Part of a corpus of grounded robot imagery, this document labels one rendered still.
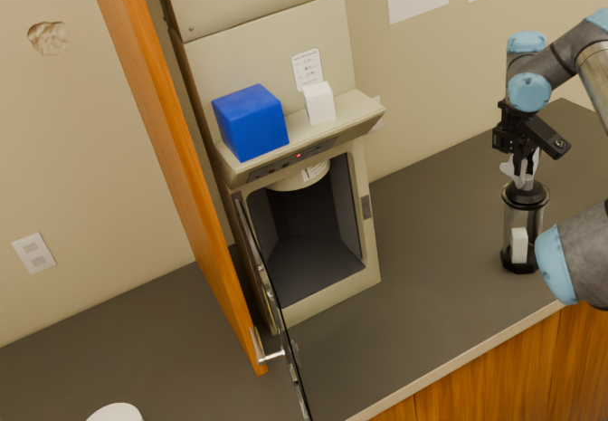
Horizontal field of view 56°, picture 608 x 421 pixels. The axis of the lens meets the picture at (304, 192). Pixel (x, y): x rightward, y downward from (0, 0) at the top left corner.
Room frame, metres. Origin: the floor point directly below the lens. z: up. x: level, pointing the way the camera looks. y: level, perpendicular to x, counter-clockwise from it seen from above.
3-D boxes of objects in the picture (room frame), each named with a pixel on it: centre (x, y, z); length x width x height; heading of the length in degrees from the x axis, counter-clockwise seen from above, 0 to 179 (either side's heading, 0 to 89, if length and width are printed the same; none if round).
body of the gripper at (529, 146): (1.07, -0.50, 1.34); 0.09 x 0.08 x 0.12; 34
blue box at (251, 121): (0.94, 0.07, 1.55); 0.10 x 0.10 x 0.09; 19
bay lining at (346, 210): (1.14, 0.04, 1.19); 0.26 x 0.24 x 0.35; 109
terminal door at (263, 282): (0.81, 0.11, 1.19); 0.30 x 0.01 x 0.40; 10
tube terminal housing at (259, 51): (1.15, 0.04, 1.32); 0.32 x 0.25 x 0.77; 109
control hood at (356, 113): (0.97, -0.02, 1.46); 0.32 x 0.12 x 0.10; 109
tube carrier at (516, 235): (1.05, -0.52, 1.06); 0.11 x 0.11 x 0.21
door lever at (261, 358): (0.73, 0.13, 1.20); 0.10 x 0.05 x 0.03; 10
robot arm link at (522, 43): (1.06, -0.50, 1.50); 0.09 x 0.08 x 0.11; 159
